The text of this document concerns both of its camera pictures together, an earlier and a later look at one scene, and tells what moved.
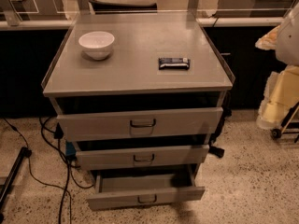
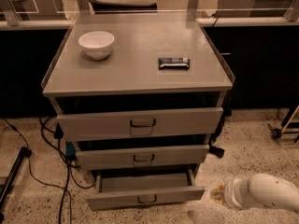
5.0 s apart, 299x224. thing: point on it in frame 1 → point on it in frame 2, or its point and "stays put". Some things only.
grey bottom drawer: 126,189 stays put
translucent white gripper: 289,42 → 230,192
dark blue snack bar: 174,63 stays put
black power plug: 218,151 stays put
